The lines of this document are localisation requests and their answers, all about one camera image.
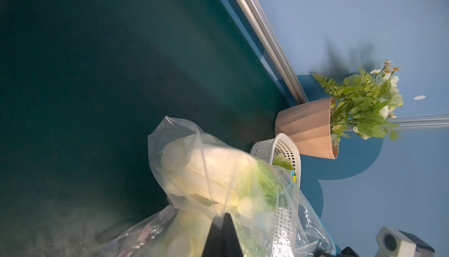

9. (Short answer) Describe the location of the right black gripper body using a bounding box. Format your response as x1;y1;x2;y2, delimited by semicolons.
313;246;360;257

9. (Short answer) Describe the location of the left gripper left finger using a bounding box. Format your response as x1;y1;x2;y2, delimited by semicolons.
201;220;222;257

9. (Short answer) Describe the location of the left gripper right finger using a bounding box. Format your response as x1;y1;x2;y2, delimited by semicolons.
222;213;243;257

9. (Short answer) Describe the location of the white perforated plastic basket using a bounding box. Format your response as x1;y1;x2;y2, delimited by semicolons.
250;133;301;257

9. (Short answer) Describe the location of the blue-zip bag with cabbages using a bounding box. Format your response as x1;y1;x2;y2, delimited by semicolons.
148;117;336;257

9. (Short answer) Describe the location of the aluminium frame back rail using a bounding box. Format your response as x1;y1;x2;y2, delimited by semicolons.
236;0;309;104

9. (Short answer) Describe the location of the green chinese cabbage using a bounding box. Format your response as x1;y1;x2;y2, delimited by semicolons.
161;135;281;218
156;210;212;257
272;154;295;171

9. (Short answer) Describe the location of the pink-zip dotted zip-top bag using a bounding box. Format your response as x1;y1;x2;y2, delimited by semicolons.
98;205;178;257

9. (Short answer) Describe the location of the potted artificial flower plant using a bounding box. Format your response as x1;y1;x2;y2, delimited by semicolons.
275;60;404;159

